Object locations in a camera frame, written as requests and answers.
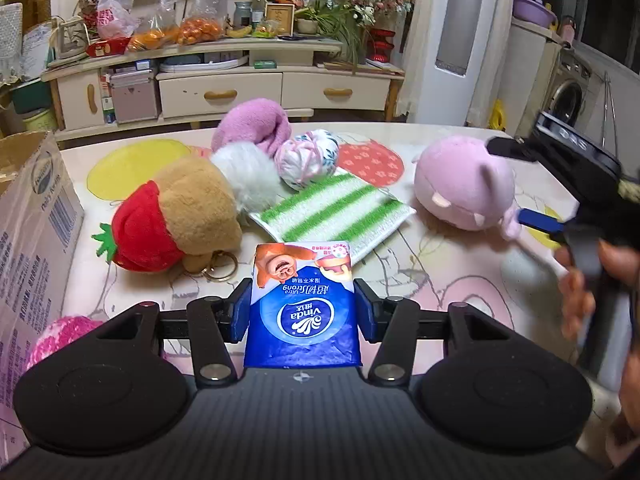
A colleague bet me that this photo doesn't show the blue Vinda tissue pack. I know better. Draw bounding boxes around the blue Vinda tissue pack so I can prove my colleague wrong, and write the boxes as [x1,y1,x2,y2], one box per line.
[244,240,361,368]

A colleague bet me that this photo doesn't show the pink round plush toy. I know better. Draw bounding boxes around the pink round plush toy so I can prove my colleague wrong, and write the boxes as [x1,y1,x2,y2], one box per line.
[413,136,521,240]

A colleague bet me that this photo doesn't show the brown strawberry plush bear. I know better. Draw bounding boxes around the brown strawberry plush bear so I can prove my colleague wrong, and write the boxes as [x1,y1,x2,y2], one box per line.
[92,156,242,274]

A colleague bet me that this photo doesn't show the white fluffy pompom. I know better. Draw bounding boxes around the white fluffy pompom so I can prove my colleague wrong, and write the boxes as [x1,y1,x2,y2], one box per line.
[209,142,281,214]

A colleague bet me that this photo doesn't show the magenta knitted hat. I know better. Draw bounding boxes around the magenta knitted hat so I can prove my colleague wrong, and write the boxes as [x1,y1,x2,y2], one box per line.
[25,315,102,370]

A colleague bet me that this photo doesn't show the right hand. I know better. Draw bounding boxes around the right hand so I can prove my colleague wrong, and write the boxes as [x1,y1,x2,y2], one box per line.
[553,238,640,441]

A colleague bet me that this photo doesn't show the green striped white cloth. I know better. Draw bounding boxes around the green striped white cloth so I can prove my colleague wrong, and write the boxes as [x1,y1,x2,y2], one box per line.
[250,170,416,263]

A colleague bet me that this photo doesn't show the washing machine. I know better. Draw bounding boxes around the washing machine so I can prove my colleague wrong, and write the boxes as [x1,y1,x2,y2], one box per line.
[515,42,601,136]

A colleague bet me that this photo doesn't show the floral white knotted cloth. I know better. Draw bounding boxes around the floral white knotted cloth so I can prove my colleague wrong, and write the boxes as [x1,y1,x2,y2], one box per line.
[274,129,340,191]

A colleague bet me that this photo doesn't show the purple fleece hat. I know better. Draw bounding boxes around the purple fleece hat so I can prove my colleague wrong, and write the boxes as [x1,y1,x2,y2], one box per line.
[212,98,292,158]

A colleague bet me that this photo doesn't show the purple basin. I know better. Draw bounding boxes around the purple basin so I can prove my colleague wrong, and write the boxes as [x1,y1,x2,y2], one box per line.
[513,0,556,28]

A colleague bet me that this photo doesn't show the cardboard box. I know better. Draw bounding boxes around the cardboard box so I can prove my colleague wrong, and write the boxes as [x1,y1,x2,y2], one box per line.
[0,131,85,464]

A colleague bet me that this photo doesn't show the pink storage box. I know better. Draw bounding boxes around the pink storage box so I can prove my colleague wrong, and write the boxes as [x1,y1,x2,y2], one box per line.
[111,70,160,124]

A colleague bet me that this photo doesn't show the cream TV cabinet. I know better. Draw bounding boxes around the cream TV cabinet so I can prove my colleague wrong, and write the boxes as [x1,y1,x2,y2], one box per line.
[41,38,405,140]

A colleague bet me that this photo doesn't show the red stacked stand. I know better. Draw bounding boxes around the red stacked stand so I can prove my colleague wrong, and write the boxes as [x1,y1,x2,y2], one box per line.
[367,28,396,63]

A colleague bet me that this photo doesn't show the white air conditioner tower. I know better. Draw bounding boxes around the white air conditioner tower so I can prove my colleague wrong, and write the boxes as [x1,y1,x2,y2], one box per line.
[396,0,513,127]

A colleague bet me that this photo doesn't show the green trash bin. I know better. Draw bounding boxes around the green trash bin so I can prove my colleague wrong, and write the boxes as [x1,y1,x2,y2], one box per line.
[20,107,58,132]

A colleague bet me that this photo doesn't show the bag of oranges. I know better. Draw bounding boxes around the bag of oranges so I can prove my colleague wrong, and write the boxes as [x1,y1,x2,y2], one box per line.
[177,0,228,46]

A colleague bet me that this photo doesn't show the potted flower plant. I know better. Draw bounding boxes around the potted flower plant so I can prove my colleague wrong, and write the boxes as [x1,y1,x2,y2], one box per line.
[295,0,416,65]

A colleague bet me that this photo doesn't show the white red plastic bag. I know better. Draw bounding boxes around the white red plastic bag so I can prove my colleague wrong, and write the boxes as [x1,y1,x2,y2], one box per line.
[96,0,139,40]

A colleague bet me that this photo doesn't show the wooden picture frame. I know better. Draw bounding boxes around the wooden picture frame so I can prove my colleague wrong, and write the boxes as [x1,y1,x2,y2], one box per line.
[265,2,295,36]

